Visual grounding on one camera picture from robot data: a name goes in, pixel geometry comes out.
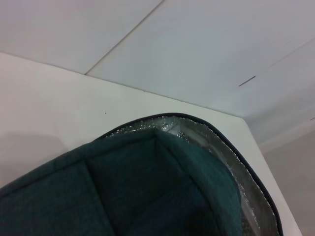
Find dark teal insulated lunch bag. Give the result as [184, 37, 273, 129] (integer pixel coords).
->
[0, 113, 283, 236]

